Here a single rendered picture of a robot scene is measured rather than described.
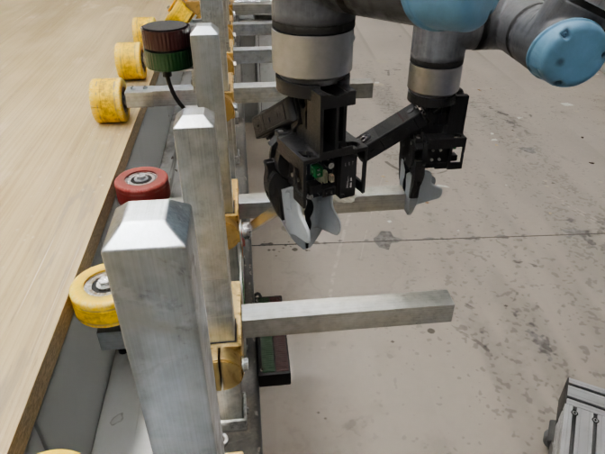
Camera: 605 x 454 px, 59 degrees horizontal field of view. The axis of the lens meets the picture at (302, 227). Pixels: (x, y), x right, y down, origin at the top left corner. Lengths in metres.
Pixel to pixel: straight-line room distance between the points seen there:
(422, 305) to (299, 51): 0.35
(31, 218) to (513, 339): 1.55
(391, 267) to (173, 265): 1.92
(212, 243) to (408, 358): 1.32
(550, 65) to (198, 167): 0.40
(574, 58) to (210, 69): 0.43
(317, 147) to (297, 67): 0.07
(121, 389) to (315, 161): 0.55
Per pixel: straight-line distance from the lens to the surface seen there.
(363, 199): 0.87
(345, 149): 0.51
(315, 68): 0.49
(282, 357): 0.81
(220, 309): 0.59
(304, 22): 0.48
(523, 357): 1.90
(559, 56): 0.68
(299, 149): 0.52
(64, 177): 0.91
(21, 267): 0.72
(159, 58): 0.71
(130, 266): 0.24
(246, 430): 0.73
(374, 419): 1.63
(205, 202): 0.51
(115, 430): 0.87
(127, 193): 0.83
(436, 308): 0.69
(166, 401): 0.30
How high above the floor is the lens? 1.30
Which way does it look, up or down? 34 degrees down
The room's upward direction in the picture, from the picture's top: straight up
